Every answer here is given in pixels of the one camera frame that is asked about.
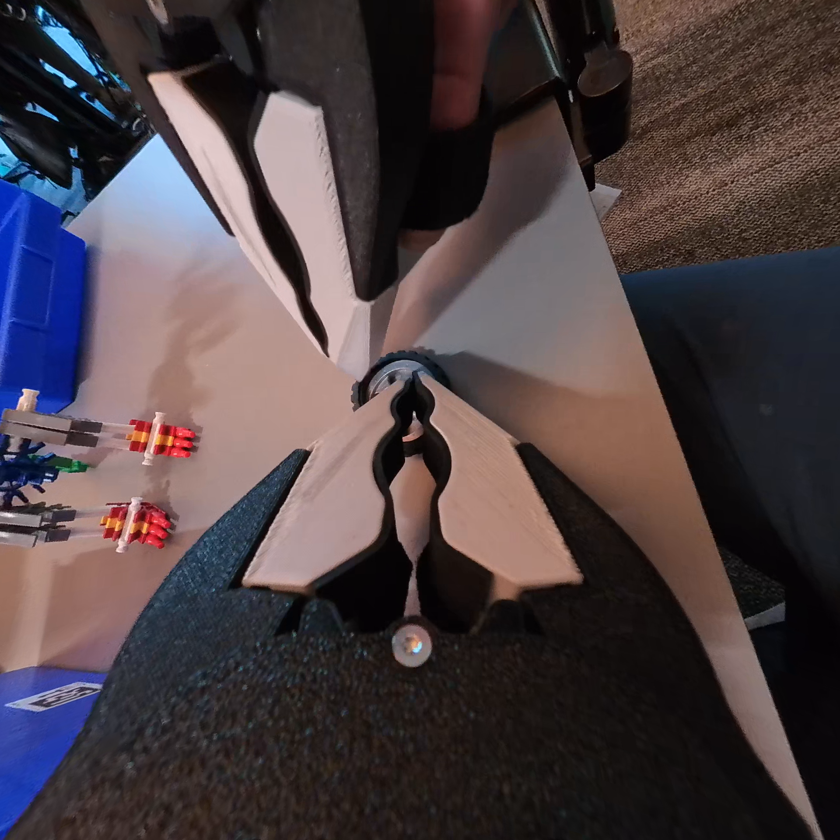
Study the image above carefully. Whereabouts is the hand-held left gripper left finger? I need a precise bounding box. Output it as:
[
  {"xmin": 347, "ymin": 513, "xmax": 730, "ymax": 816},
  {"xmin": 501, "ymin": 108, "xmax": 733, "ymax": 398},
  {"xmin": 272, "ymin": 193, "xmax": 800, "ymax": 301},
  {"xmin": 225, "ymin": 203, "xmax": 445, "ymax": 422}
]
[{"xmin": 241, "ymin": 374, "xmax": 416, "ymax": 634}]

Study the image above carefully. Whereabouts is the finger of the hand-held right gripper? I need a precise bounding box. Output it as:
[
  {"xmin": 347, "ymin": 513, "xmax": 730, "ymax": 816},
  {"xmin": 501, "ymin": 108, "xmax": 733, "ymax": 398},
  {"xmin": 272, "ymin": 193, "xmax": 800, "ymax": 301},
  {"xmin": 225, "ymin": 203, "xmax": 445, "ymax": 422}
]
[
  {"xmin": 251, "ymin": 91, "xmax": 375, "ymax": 370},
  {"xmin": 146, "ymin": 59, "xmax": 331, "ymax": 357}
]

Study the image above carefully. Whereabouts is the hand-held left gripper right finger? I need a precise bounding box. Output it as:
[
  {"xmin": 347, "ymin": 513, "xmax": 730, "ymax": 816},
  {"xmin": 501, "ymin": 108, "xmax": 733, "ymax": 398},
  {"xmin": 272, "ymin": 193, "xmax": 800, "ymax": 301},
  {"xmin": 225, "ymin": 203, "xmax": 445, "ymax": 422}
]
[{"xmin": 413, "ymin": 373, "xmax": 585, "ymax": 634}]

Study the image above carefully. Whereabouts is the grey toy wheel hub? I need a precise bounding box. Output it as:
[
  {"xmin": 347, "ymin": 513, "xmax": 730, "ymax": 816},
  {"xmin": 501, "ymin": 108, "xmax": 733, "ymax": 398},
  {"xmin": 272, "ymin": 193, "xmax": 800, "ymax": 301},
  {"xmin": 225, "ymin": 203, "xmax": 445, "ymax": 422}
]
[{"xmin": 364, "ymin": 360, "xmax": 427, "ymax": 442}]

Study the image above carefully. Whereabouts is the black rubber toy tyre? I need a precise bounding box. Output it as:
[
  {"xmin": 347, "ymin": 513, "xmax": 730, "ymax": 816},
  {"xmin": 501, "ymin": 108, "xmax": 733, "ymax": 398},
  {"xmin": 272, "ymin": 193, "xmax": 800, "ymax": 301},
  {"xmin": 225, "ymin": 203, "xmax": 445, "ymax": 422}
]
[{"xmin": 351, "ymin": 348, "xmax": 454, "ymax": 457}]

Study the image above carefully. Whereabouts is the colourful construction toy model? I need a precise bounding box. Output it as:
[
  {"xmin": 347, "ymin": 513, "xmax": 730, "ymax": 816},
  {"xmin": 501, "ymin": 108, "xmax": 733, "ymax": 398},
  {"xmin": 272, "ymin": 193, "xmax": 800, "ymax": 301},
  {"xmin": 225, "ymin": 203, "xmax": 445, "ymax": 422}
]
[{"xmin": 0, "ymin": 387, "xmax": 132, "ymax": 549}]

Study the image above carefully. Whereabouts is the blue plastic parts bin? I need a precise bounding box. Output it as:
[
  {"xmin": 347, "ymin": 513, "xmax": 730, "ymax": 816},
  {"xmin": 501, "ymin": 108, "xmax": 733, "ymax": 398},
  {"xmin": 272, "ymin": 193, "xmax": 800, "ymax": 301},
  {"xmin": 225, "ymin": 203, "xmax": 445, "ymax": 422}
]
[{"xmin": 0, "ymin": 666, "xmax": 109, "ymax": 815}]

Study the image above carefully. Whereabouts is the person's right hand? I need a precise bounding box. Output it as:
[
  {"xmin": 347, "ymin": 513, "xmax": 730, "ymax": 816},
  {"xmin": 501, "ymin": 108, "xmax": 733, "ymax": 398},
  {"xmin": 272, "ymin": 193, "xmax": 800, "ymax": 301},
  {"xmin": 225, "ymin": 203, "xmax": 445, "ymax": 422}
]
[{"xmin": 430, "ymin": 0, "xmax": 519, "ymax": 130}]

